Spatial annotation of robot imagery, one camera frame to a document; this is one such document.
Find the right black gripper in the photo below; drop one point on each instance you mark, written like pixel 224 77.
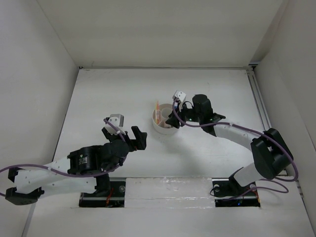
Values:
pixel 173 120

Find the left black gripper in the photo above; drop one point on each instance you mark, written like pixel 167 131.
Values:
pixel 139 143

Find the pink thin highlighter pen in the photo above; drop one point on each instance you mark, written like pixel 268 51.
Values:
pixel 158 111

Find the yellow thin highlighter pen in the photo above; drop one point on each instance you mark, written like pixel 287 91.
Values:
pixel 157 112

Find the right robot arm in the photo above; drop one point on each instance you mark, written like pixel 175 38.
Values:
pixel 269 150

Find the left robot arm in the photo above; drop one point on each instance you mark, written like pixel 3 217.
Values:
pixel 85 170

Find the white round divided container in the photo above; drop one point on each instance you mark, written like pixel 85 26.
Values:
pixel 159 116

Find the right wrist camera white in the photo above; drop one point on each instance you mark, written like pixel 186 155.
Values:
pixel 180 98

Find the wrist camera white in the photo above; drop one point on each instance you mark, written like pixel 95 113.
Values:
pixel 180 98
pixel 114 124

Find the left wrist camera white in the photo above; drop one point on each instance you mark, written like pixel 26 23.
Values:
pixel 114 124

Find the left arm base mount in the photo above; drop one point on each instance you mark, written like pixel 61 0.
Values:
pixel 110 193

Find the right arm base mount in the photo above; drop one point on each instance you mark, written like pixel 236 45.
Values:
pixel 228 193

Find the aluminium rail on right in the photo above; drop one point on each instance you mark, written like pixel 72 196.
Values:
pixel 257 96

